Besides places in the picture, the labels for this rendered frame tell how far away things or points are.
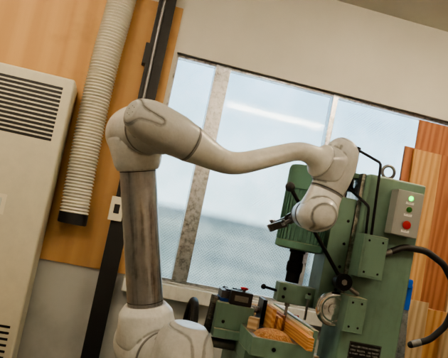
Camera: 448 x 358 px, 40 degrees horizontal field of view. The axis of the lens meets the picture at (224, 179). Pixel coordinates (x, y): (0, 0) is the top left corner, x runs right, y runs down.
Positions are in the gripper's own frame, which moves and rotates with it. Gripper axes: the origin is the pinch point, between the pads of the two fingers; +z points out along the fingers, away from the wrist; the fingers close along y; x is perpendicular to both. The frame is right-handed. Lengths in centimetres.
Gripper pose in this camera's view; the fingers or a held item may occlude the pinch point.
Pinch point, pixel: (289, 213)
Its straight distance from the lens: 215.4
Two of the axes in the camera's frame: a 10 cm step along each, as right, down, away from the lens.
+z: -1.4, 0.5, 9.9
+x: -4.8, -8.7, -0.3
